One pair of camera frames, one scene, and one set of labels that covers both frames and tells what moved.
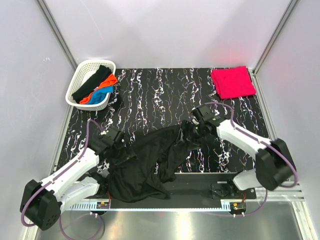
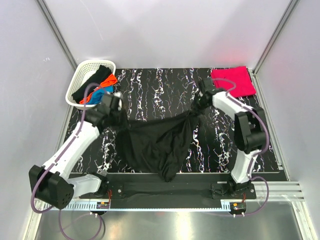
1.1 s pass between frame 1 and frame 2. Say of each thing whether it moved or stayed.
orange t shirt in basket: stayed
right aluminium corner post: stayed
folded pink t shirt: stayed
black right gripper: moved
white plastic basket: stayed
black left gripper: moved
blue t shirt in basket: stayed
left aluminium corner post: stayed
